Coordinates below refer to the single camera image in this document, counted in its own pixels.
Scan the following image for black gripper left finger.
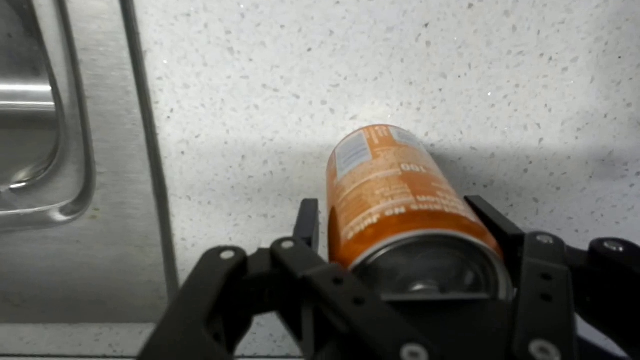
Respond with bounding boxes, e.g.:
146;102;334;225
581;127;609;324
136;196;430;360

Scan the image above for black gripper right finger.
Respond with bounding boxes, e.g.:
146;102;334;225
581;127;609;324
465;193;640;360

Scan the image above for orange soda can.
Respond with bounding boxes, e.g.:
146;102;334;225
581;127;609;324
325;121;517;301

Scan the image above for stainless steel double sink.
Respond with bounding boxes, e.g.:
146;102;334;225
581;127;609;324
0;0;181;327

